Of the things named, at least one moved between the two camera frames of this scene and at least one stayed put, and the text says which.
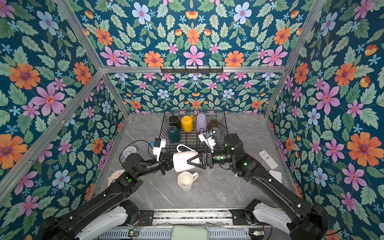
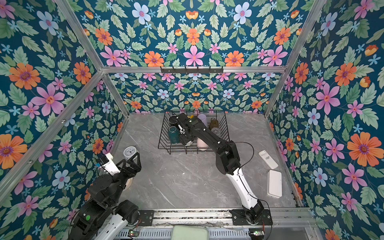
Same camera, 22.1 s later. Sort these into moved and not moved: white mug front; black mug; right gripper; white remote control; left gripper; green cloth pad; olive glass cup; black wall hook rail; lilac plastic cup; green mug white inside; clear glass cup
Moved: right gripper; left gripper; white mug front
Not moved: green mug white inside; clear glass cup; green cloth pad; white remote control; black mug; black wall hook rail; olive glass cup; lilac plastic cup
